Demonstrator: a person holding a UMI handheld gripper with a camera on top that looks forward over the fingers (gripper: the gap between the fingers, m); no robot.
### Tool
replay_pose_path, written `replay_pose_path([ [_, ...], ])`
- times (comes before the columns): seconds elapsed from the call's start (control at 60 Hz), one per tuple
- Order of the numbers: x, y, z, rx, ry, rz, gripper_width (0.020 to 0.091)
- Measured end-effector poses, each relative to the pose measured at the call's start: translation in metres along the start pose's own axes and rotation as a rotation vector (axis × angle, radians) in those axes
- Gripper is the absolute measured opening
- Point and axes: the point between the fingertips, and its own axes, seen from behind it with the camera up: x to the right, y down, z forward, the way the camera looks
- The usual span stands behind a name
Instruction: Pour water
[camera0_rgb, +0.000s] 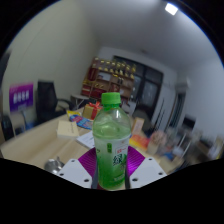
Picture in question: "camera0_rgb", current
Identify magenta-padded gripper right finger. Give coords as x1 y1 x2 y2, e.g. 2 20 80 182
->
125 145 168 190

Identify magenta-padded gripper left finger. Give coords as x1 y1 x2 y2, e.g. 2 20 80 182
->
57 147 99 189

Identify green tea bottle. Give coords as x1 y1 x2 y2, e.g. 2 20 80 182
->
92 91 133 191

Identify small metal cup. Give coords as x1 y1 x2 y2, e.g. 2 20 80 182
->
44 156 66 176

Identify orange and yellow book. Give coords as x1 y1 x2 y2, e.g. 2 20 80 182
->
129 133 151 150

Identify pink flowers in white pot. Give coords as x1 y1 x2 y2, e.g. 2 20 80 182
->
148 129 168 156

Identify white printed document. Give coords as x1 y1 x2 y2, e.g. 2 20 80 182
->
75 130 96 149

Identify small beige booklet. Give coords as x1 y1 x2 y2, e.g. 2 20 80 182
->
56 119 80 140

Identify standing orange card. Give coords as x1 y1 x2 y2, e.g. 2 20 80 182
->
131 117 146 136

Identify blue and red brochure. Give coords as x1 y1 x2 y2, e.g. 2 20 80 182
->
69 114 94 130

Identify yellow paper sheet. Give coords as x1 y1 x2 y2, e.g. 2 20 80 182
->
66 109 83 118

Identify yellow gift box red ribbon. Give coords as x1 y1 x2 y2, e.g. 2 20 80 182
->
82 101 104 120

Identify black monitor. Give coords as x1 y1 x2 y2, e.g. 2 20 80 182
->
182 114 197 131

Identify small white round table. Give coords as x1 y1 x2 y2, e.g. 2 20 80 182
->
70 94 91 108

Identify black office chair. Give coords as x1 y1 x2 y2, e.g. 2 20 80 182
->
35 79 74 126

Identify black bin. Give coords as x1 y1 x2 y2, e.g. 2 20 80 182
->
1 114 16 141

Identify white air conditioner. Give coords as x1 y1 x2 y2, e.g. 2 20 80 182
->
175 81 191 94

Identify purple sign board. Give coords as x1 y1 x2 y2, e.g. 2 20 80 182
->
8 82 35 113

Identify wooden shelf unit with trophies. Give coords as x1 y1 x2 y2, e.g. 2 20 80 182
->
81 57 138 101

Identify ceiling light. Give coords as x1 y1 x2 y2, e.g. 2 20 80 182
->
164 2 179 16

